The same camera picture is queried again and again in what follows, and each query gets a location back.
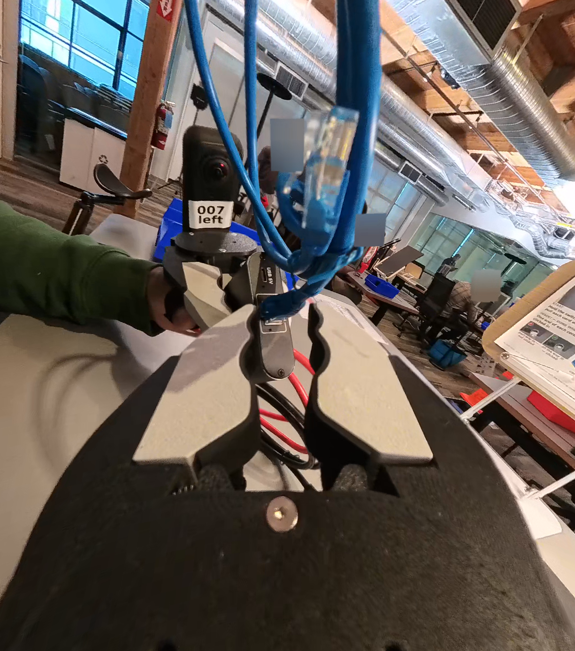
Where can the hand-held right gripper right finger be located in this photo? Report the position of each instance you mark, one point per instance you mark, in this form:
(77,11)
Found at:
(374,402)

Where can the instruction sheet on stand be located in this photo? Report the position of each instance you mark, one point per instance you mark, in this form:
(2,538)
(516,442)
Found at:
(562,326)

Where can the black stool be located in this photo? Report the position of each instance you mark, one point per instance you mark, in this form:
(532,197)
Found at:
(115,186)

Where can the red fire extinguisher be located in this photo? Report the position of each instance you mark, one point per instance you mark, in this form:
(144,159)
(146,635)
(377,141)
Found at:
(162,124)

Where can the person's left hand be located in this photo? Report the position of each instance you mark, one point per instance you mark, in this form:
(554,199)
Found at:
(165,305)

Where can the blue plastic bin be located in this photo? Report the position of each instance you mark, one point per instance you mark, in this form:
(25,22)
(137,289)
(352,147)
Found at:
(173,219)

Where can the black ethernet adapter hub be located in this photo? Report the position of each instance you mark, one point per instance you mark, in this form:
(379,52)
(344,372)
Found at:
(272,351)

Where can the silver air duct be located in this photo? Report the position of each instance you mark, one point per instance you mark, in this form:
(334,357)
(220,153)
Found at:
(410,107)
(532,97)

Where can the red plastic bin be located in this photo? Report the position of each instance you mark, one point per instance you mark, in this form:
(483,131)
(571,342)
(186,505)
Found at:
(557,410)

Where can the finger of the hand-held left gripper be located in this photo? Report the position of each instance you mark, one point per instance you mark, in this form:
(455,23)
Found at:
(208,295)
(247,277)

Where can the black disc lamp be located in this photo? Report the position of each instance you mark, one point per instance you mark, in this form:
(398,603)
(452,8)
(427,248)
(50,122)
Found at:
(273,86)

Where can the person's left forearm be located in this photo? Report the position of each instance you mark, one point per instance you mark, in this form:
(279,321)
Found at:
(43,254)

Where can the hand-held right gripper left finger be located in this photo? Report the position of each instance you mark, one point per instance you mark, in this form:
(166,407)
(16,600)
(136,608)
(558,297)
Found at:
(201,407)

